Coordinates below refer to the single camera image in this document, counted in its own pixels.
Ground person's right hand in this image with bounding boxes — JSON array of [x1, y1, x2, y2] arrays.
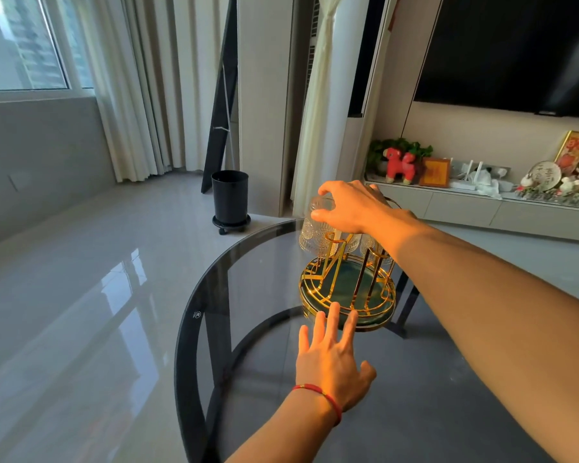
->
[[310, 180, 418, 247]]

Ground person's left hand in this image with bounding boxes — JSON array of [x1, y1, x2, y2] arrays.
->
[[295, 302, 377, 413]]

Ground clear ribbed glass cup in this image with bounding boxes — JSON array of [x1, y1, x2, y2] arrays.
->
[[299, 195, 363, 259], [359, 232, 395, 267]]

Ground person's left forearm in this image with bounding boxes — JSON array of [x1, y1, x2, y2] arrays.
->
[[226, 388, 341, 463]]

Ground person's right forearm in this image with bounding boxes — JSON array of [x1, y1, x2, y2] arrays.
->
[[383, 210, 579, 463]]

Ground round green tray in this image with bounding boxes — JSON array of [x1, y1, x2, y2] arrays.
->
[[299, 255, 397, 332]]

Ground red toy horse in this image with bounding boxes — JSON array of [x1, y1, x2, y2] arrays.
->
[[383, 147, 417, 186]]

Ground black wheeled round base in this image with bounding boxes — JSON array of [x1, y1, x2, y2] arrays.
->
[[212, 215, 252, 236]]

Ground black cylindrical bin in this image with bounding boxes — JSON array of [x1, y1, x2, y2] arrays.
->
[[211, 170, 250, 226]]

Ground green potted plant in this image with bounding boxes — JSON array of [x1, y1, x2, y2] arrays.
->
[[366, 138, 434, 177]]

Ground white tied curtain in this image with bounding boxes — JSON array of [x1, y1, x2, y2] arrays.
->
[[291, 0, 349, 218]]

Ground small wooden framed picture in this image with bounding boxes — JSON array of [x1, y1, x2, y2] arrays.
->
[[418, 157, 452, 189]]

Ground beige low media cabinet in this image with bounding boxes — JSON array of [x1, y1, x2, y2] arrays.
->
[[364, 173, 579, 245]]

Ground white router with antennas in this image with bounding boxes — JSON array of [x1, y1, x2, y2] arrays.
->
[[449, 160, 508, 191]]

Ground black leaning stand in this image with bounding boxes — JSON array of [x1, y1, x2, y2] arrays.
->
[[201, 0, 239, 195]]

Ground crumpled white cloth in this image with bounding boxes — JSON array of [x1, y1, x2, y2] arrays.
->
[[472, 169, 504, 201]]

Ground beige pleated curtains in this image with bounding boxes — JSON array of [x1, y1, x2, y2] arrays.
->
[[71, 0, 238, 184]]

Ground round decorative plate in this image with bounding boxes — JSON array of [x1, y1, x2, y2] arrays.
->
[[528, 161, 562, 192]]

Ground flower garland decoration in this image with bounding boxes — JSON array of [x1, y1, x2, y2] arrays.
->
[[515, 185, 579, 209]]

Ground gold wire cup rack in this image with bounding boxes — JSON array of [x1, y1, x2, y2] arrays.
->
[[299, 196, 402, 329]]

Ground red string bracelet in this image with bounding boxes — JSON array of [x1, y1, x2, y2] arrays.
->
[[292, 384, 343, 426]]

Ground round glass table black frame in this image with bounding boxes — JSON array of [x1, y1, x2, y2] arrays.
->
[[174, 218, 556, 463]]

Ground black wall television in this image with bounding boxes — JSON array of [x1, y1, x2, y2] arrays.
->
[[413, 0, 579, 120]]

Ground window with white frame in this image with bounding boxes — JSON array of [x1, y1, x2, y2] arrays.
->
[[0, 0, 95, 104]]

